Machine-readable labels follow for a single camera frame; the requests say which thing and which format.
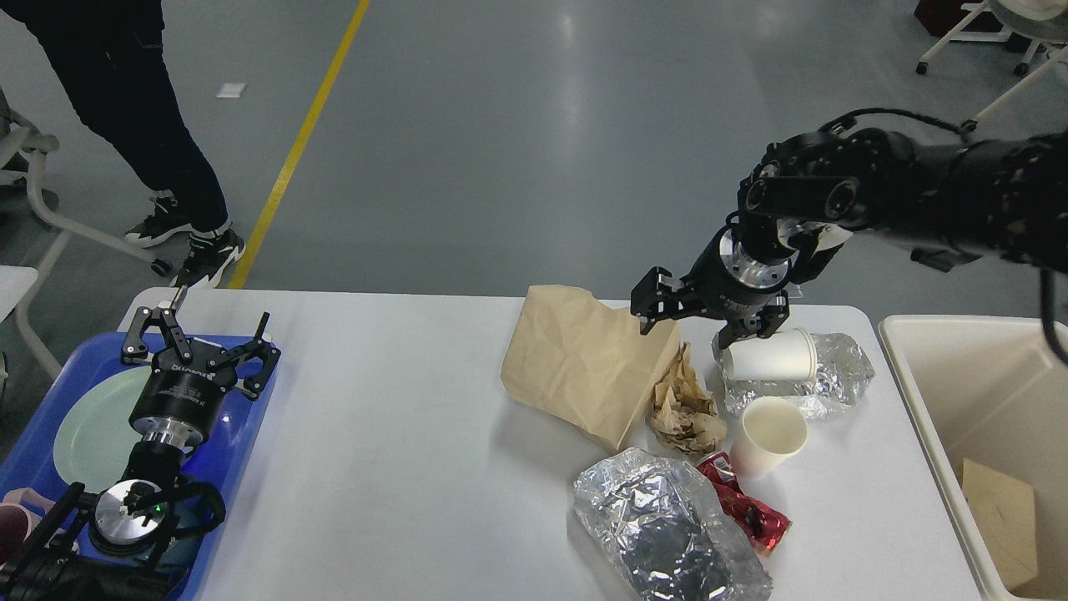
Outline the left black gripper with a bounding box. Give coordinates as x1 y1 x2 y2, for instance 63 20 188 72
119 285 281 447

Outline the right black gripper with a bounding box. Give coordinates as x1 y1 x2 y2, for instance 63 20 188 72
630 225 794 361

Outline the large brown paper bag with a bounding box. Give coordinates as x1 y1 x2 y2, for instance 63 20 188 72
501 285 682 452

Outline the light green plate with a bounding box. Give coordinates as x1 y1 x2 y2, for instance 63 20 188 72
53 366 164 493

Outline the aluminium foil sheet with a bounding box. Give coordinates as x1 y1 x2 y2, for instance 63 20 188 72
574 447 773 600

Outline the pink home mug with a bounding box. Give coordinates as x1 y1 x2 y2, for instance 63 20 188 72
1 487 54 564

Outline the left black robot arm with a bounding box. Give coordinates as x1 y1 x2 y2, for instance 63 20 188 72
3 289 282 600

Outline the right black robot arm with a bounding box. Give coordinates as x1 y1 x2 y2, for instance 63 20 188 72
630 109 1067 361

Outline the lying white paper cup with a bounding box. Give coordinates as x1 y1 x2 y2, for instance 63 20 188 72
721 330 817 381

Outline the crumpled brown paper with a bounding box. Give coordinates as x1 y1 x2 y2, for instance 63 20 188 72
647 342 728 457

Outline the blue plastic tray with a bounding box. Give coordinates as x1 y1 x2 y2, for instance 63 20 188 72
0 332 280 601

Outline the upright white paper cup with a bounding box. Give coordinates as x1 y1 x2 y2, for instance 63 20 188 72
729 396 808 477

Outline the small crumpled foil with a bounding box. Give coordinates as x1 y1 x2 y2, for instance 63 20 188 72
718 332 876 420

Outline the dark teal home mug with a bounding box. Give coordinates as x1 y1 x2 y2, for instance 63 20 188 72
150 480 226 567

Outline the white side table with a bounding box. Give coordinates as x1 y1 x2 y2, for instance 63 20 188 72
0 265 63 381

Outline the red snack wrapper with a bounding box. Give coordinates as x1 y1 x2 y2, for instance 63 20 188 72
697 450 794 557

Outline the beige plastic bin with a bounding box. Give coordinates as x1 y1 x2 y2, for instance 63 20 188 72
879 316 1067 600

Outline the person in dark trousers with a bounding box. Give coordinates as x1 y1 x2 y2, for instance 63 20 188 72
3 1 245 288

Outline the white chair base right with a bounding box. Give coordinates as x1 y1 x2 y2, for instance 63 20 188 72
915 1 1067 133

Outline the white chair frame left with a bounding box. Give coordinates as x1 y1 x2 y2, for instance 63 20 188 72
1 96 173 276

